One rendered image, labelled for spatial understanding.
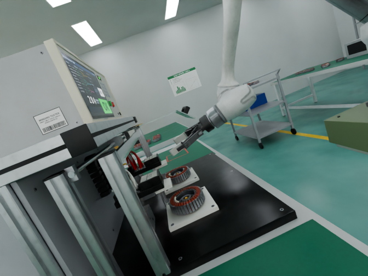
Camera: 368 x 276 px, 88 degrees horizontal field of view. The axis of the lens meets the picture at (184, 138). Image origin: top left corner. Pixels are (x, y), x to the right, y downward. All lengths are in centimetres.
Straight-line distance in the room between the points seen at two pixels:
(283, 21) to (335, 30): 192
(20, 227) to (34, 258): 6
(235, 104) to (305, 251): 53
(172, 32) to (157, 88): 167
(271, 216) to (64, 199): 44
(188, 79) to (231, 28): 526
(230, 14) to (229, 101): 30
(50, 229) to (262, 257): 41
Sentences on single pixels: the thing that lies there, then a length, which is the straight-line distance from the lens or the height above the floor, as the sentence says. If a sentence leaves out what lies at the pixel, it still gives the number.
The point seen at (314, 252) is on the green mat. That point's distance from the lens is 47.
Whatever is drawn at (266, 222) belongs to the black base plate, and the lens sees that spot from 50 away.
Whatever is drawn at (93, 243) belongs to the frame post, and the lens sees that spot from 45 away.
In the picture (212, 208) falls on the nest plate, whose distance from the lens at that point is 58.
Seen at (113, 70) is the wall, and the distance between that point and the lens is 611.
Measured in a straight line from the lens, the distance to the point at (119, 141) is 77.
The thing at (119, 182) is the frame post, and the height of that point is 99.
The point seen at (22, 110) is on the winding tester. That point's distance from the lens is 56.
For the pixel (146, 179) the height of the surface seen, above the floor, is 92.
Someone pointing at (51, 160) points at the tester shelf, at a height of 108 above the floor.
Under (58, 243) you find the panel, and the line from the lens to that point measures 48.
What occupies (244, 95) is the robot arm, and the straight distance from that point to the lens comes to 80.
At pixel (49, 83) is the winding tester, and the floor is 124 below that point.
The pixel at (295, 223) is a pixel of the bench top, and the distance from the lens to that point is 53.
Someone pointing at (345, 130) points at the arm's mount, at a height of 81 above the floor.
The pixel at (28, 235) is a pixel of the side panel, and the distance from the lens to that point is 46.
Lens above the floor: 109
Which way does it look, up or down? 10 degrees down
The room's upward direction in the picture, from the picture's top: 22 degrees counter-clockwise
